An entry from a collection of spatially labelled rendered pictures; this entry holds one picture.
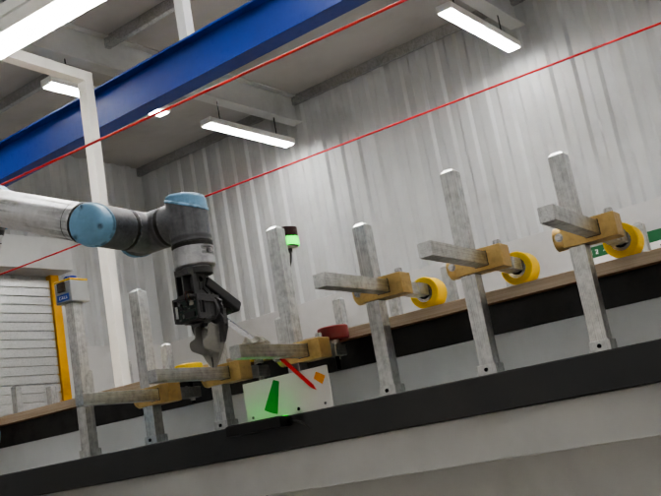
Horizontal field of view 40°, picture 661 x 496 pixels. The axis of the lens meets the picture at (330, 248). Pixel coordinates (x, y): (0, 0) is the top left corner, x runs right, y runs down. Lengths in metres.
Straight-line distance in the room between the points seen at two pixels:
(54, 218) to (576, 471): 1.28
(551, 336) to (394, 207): 8.64
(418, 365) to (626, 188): 7.35
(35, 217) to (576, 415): 1.22
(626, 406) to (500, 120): 8.44
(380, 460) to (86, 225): 0.85
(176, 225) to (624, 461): 1.10
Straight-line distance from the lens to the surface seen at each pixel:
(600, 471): 2.19
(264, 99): 11.39
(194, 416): 2.77
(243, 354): 2.04
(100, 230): 1.94
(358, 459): 2.21
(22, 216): 2.13
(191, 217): 1.98
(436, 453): 2.11
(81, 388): 2.78
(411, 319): 2.31
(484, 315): 2.03
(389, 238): 10.74
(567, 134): 9.90
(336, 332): 2.34
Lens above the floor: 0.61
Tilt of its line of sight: 12 degrees up
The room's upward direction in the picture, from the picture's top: 10 degrees counter-clockwise
